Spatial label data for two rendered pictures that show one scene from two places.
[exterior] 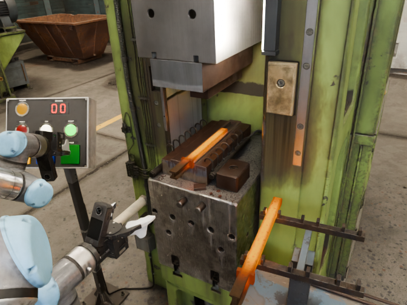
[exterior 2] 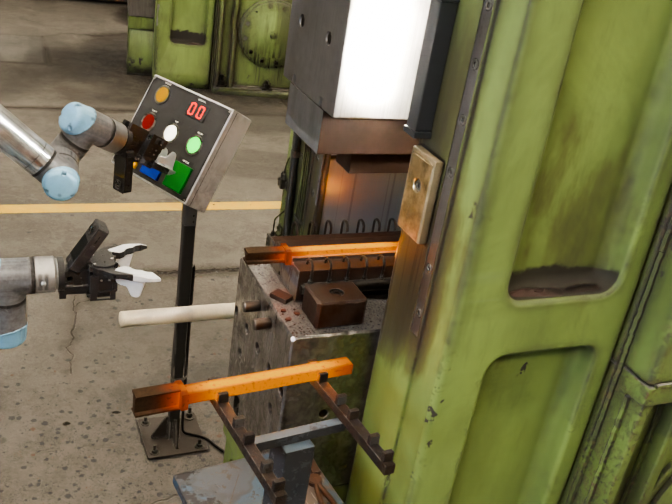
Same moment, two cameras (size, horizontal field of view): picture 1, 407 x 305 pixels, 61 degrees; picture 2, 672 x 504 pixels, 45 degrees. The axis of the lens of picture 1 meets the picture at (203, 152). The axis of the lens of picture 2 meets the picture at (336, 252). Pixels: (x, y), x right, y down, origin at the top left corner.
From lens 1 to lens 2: 98 cm
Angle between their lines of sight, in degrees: 29
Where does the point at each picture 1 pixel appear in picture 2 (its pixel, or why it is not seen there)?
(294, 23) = (451, 100)
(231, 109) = not seen: hidden behind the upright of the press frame
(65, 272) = (16, 267)
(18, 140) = (80, 117)
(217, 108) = not seen: hidden behind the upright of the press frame
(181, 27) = (318, 51)
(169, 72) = (299, 110)
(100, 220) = (87, 240)
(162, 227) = (236, 340)
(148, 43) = (293, 60)
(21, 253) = not seen: outside the picture
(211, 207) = (274, 330)
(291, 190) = (401, 374)
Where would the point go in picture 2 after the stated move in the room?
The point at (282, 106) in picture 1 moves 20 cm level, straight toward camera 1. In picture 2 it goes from (412, 222) to (332, 240)
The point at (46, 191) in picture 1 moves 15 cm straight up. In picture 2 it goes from (67, 184) to (67, 117)
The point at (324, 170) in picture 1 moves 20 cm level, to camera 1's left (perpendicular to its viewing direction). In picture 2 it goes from (439, 359) to (355, 316)
